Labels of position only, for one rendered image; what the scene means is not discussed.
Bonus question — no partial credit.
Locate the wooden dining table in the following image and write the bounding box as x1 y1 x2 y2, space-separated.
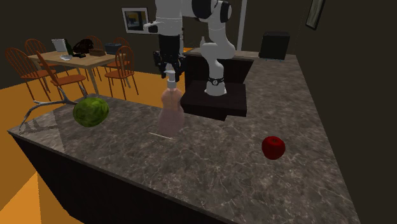
27 38 129 95

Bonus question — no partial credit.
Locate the black box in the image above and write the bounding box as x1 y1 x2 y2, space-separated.
258 31 291 60

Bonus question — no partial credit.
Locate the white framed wall picture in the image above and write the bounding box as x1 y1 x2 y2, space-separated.
121 7 150 34

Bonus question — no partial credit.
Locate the dark robot stand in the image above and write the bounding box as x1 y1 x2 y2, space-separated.
180 80 248 122

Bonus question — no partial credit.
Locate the green cabbage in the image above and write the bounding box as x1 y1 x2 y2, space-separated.
72 96 110 129

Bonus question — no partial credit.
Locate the pink soap dispenser bottle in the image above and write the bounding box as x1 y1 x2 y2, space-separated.
156 69 186 137

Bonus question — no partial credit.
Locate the orange wooden chair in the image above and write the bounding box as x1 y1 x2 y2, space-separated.
104 45 140 101
36 50 90 101
106 36 132 71
24 38 50 71
4 46 59 102

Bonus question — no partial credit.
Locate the red apple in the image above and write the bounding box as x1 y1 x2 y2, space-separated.
261 135 286 161

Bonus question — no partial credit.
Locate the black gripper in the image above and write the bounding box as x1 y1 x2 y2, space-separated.
153 34 187 82

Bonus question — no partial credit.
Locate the dark framed wall picture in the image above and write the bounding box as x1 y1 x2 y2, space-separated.
305 0 327 31

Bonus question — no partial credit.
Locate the grey antler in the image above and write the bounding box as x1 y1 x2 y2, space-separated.
18 81 90 133

